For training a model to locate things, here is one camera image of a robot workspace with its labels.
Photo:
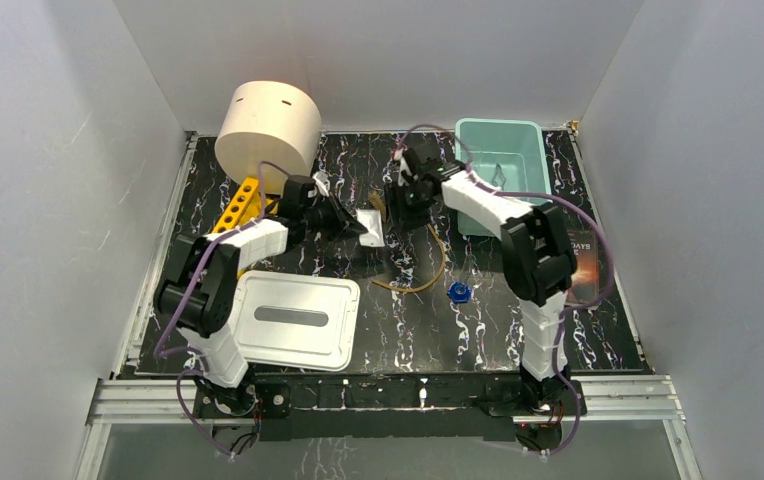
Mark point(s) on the yellow test tube rack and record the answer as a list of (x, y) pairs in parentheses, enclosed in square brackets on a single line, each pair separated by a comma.
[(245, 206)]

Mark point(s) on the tan test tube brush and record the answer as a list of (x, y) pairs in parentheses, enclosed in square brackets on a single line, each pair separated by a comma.
[(378, 202)]

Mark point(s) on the aluminium frame rail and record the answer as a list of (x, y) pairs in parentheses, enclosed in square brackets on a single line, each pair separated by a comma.
[(609, 398)]

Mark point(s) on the brown paperback book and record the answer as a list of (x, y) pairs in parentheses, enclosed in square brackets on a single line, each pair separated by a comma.
[(586, 279)]

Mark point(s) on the mint green plastic bin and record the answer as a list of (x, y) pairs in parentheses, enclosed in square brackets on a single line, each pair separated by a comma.
[(515, 144)]

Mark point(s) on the white rectangular bin lid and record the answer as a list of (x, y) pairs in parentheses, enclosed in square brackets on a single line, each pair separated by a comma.
[(296, 320)]

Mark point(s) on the white paper packet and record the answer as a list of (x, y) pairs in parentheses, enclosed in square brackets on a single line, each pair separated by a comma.
[(371, 220)]

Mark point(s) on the beige cylindrical container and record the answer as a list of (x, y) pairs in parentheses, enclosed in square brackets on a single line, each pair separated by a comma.
[(268, 121)]

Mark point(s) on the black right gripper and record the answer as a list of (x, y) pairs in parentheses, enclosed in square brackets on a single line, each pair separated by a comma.
[(393, 195)]

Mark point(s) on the blue capped clear tube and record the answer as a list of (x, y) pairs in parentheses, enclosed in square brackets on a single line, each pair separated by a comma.
[(460, 290)]

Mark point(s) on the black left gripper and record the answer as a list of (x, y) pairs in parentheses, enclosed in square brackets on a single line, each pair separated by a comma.
[(328, 213)]

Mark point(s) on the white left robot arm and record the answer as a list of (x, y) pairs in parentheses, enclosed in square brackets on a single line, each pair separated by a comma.
[(197, 291)]

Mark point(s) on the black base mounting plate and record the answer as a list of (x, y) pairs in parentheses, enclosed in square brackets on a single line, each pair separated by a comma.
[(504, 406)]

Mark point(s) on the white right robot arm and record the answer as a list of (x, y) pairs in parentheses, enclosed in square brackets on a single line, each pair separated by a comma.
[(537, 257)]

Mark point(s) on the metal crucible tongs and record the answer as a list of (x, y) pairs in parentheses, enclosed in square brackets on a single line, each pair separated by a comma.
[(498, 179)]

